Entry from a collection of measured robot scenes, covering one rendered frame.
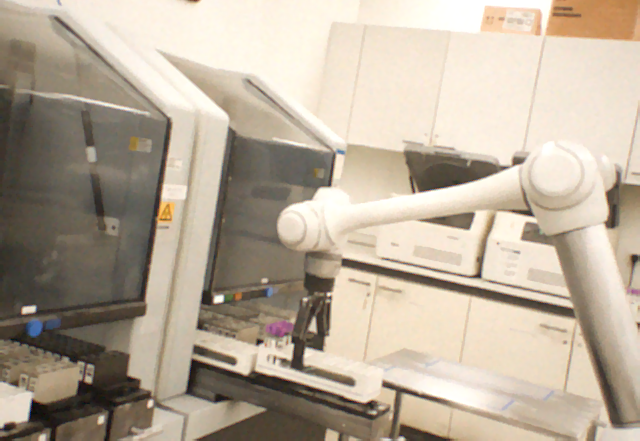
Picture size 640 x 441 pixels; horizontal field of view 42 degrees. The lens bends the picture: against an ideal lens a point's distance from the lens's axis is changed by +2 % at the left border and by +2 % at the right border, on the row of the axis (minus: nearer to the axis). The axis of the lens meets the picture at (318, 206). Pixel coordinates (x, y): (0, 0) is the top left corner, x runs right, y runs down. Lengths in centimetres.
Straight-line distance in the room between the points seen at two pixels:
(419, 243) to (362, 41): 128
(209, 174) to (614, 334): 97
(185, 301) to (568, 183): 94
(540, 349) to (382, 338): 82
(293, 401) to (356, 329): 251
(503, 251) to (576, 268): 256
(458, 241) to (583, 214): 264
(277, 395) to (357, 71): 310
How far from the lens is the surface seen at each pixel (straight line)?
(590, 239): 164
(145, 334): 191
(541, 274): 416
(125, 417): 178
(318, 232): 176
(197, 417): 202
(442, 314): 429
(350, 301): 446
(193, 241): 198
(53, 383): 170
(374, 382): 195
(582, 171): 159
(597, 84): 446
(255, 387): 202
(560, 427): 215
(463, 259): 423
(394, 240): 436
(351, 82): 483
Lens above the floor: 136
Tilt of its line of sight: 3 degrees down
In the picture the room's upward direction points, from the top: 9 degrees clockwise
